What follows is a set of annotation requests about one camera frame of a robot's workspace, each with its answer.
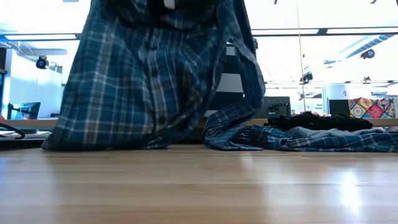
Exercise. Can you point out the navy white striped laundry bin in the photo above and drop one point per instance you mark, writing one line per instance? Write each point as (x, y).
(230, 82)

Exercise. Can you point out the dark patterned garment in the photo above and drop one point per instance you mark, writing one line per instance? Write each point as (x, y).
(124, 93)

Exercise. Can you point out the black garment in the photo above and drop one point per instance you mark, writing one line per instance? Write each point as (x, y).
(311, 122)

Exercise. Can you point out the grey garment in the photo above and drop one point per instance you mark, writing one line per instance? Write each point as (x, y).
(311, 133)

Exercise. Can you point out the blue plaid pajama pants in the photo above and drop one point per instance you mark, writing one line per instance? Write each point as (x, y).
(326, 143)

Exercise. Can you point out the black equipment case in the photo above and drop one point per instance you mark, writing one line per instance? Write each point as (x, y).
(276, 107)

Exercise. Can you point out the black ceiling spotlight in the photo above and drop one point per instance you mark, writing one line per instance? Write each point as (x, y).
(42, 63)
(307, 77)
(368, 53)

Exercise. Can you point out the black computer monitor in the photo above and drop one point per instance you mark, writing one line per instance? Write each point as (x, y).
(339, 107)
(28, 110)

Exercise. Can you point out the colourful patchwork quilt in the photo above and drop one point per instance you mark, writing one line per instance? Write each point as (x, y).
(373, 109)

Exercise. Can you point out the black ceiling light rail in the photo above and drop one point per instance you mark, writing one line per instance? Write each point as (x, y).
(323, 31)

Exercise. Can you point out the grey ceiling duct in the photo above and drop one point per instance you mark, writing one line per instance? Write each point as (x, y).
(367, 46)

